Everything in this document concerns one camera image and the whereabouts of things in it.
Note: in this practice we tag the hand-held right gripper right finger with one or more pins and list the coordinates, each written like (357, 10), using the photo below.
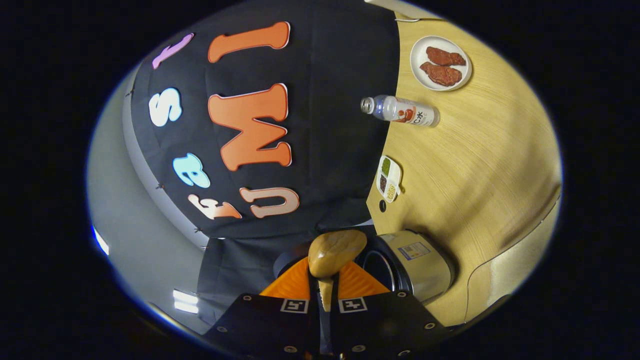
(390, 325)

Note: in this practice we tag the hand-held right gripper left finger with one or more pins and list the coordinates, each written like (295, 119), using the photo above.
(260, 325)

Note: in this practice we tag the black silver rice cooker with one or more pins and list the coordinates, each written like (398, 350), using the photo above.
(425, 270)

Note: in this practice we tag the wooden spoon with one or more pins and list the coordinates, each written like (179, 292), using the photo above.
(335, 250)

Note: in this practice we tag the ceiling light panel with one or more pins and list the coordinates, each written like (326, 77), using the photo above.
(185, 301)
(100, 241)

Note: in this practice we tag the clear plastic container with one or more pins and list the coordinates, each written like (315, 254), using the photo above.
(505, 285)

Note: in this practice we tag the white divided grain dish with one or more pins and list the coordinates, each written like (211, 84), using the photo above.
(388, 179)

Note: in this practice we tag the black backdrop cloth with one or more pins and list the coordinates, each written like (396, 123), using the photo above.
(340, 125)

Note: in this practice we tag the clear plastic drink bottle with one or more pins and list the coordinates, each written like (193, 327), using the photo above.
(405, 111)

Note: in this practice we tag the red meat slice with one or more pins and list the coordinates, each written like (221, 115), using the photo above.
(442, 75)
(445, 56)

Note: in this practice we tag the white oval plate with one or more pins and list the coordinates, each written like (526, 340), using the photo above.
(417, 52)

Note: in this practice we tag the white toaster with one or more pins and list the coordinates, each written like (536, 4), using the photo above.
(400, 7)

